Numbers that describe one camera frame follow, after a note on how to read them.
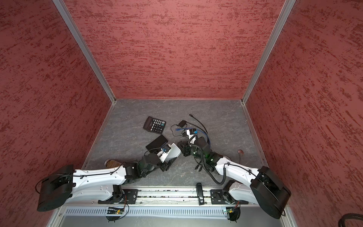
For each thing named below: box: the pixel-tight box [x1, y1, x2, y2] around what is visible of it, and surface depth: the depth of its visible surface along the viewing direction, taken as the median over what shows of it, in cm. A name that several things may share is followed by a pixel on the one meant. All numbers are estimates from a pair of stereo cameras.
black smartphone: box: [145, 134, 169, 155], surface depth 96 cm
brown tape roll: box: [103, 159, 122, 168], surface depth 83 cm
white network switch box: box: [156, 142, 182, 163], surface depth 70 cm
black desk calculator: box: [142, 115, 167, 135], surface depth 105 cm
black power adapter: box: [178, 119, 187, 128], surface depth 108 cm
